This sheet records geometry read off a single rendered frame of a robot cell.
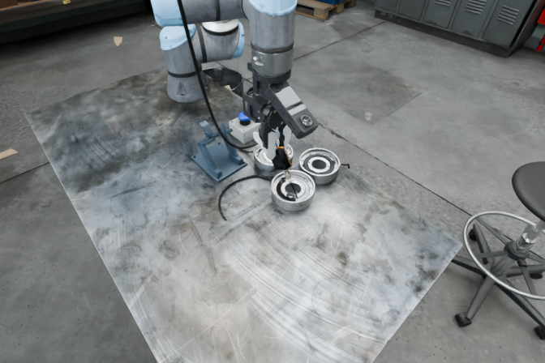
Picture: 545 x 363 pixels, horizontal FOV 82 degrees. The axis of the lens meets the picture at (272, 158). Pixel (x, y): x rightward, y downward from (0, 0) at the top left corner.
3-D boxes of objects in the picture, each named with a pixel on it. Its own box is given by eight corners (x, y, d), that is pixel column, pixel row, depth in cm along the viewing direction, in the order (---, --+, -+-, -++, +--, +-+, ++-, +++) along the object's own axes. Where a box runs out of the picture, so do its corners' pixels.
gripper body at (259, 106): (268, 104, 71) (268, 52, 62) (296, 121, 66) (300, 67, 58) (242, 117, 67) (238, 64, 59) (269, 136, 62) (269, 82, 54)
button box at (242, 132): (262, 134, 96) (262, 121, 93) (244, 144, 93) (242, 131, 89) (246, 122, 101) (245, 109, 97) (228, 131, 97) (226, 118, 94)
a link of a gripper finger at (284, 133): (275, 138, 76) (272, 107, 69) (293, 149, 73) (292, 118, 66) (265, 144, 75) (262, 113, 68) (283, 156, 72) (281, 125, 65)
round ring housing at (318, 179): (304, 190, 80) (305, 178, 77) (293, 161, 87) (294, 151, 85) (343, 183, 81) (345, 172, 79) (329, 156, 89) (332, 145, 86)
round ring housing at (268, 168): (298, 156, 89) (299, 145, 86) (283, 181, 82) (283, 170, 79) (264, 146, 92) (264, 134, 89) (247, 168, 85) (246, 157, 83)
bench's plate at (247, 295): (460, 249, 70) (463, 244, 68) (246, 524, 41) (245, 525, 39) (183, 62, 135) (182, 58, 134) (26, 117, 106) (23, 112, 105)
